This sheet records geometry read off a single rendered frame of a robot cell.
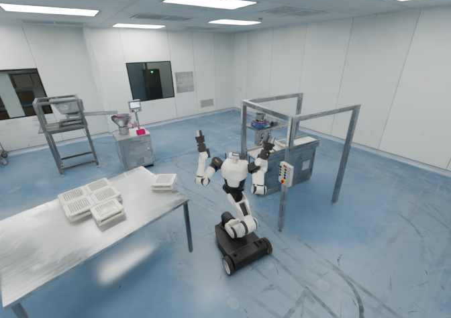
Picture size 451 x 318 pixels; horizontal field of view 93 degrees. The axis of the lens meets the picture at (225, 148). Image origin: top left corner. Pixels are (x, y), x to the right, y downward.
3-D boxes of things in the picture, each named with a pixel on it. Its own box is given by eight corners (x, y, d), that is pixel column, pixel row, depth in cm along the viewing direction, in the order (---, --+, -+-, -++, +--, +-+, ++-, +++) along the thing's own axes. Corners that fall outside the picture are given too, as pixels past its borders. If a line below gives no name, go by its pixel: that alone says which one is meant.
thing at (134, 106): (134, 131, 457) (128, 101, 430) (133, 129, 464) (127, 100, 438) (145, 128, 469) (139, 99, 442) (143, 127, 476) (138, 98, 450)
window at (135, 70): (133, 102, 668) (125, 62, 619) (133, 102, 669) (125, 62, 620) (174, 96, 740) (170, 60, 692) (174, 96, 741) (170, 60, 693)
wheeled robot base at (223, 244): (207, 236, 287) (206, 217, 273) (239, 221, 310) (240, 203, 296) (232, 275, 236) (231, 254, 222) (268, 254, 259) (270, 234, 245)
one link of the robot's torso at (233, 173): (225, 176, 260) (225, 149, 245) (253, 180, 251) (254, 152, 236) (217, 190, 234) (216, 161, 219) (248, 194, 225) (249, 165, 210)
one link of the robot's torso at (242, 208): (241, 235, 232) (225, 196, 248) (255, 229, 240) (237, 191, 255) (247, 233, 219) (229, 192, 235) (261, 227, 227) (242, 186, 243)
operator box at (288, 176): (288, 188, 247) (290, 168, 236) (278, 180, 261) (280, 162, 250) (292, 186, 250) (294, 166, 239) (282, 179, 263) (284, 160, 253)
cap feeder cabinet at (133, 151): (126, 174, 439) (117, 140, 407) (119, 164, 481) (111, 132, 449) (156, 166, 472) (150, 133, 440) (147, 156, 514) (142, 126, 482)
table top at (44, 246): (5, 310, 138) (2, 307, 137) (-4, 225, 208) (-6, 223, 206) (190, 200, 236) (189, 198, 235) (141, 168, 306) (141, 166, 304)
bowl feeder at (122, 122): (117, 137, 420) (113, 119, 405) (113, 133, 447) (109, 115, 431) (142, 132, 446) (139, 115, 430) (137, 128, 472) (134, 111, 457)
